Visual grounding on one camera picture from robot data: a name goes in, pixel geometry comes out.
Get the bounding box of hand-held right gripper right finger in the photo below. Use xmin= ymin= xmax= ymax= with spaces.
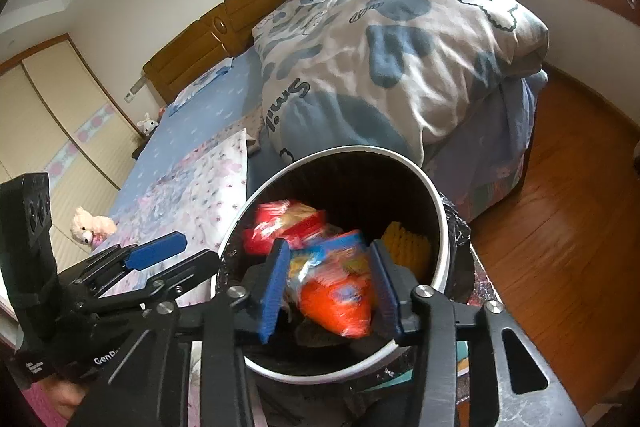
xmin=369 ymin=239 xmax=586 ymax=427

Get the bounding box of white wall switch plate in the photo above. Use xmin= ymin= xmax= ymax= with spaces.
xmin=125 ymin=77 xmax=147 ymax=104

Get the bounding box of cream teddy bear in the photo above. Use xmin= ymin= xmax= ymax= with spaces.
xmin=71 ymin=206 xmax=117 ymax=250

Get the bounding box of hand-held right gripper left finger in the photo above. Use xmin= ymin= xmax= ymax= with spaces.
xmin=75 ymin=238 xmax=292 ymax=427

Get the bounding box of cream sliding door wardrobe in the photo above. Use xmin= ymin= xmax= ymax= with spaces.
xmin=0 ymin=33 xmax=147 ymax=348

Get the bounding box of black garbage bag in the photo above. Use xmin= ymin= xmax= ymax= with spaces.
xmin=437 ymin=197 xmax=476 ymax=308

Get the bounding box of white round trash bin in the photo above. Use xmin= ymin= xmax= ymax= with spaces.
xmin=215 ymin=146 xmax=473 ymax=382

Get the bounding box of person's left forearm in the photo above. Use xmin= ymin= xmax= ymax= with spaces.
xmin=17 ymin=387 xmax=76 ymax=427

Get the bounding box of blue and white printed duvet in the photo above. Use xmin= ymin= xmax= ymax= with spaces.
xmin=250 ymin=0 xmax=548 ymax=170

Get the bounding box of orange and blue snack bag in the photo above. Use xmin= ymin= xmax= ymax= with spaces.
xmin=285 ymin=229 xmax=375 ymax=340

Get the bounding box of red snack box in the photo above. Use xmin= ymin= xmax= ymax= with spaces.
xmin=244 ymin=201 xmax=326 ymax=257

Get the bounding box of blue and white pillow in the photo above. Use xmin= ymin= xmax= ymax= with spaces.
xmin=172 ymin=66 xmax=235 ymax=108

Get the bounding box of white bunny plush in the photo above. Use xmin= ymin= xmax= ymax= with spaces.
xmin=137 ymin=112 xmax=160 ymax=138

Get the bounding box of bed with blue sheet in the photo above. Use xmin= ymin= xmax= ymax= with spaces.
xmin=107 ymin=47 xmax=548 ymax=228

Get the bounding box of wooden bed headboard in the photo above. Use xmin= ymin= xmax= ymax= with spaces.
xmin=142 ymin=0 xmax=313 ymax=105

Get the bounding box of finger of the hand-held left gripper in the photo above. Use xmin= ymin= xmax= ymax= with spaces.
xmin=60 ymin=231 xmax=188 ymax=293
xmin=95 ymin=249 xmax=221 ymax=308

